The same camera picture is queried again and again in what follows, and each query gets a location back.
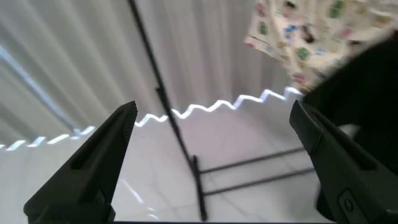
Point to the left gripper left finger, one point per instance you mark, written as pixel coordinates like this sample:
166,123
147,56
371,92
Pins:
87,189

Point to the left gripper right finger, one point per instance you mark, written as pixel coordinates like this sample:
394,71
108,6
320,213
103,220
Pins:
367,193

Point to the black garment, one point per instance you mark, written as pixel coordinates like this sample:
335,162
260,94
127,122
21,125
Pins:
357,93

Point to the cream printed garment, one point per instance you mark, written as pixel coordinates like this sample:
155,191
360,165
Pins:
311,31

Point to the black clothes rack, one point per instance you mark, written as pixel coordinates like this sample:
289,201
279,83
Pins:
199,186

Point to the white curtain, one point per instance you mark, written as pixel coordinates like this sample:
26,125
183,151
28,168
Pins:
77,62

